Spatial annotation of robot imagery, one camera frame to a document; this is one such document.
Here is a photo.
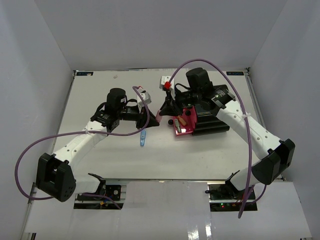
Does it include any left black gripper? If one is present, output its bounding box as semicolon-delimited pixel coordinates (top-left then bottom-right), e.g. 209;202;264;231
117;103;160;130

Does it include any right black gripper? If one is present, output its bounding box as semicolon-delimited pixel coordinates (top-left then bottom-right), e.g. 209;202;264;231
159;87;201;118

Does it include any blue correction tape pen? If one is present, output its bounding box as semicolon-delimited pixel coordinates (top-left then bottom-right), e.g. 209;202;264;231
139;129;147;147

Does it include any green correction tape pen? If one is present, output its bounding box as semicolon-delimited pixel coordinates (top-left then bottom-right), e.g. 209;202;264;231
174;118;182;134

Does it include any orange eraser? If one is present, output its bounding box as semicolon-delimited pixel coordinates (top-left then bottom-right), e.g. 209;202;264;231
176;116;188;126

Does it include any black drawer organizer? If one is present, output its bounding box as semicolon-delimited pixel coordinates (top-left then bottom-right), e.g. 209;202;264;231
193;84;231;136

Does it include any pink correction tape pen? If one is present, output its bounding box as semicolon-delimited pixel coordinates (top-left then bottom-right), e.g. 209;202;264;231
155;110;162;123

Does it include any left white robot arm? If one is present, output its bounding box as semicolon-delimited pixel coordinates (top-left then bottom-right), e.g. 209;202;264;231
35;86;160;202

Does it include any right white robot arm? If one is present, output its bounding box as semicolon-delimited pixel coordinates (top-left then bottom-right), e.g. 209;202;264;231
159;67;296;200

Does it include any blue corner label right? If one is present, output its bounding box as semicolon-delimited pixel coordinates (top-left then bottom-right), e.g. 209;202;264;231
226;71;244;76

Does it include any blue corner label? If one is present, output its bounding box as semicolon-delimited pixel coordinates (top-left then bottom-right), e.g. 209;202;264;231
76;71;94;76
226;71;244;76

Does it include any blue corner label left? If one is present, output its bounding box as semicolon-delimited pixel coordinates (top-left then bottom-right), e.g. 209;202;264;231
76;71;94;76

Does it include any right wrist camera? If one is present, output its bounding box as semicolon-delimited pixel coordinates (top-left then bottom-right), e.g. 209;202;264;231
159;75;175;99

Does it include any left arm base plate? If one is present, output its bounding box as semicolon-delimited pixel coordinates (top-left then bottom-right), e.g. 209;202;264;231
76;185;122;202

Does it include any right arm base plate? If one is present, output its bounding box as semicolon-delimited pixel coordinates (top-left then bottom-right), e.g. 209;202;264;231
205;184;245;201

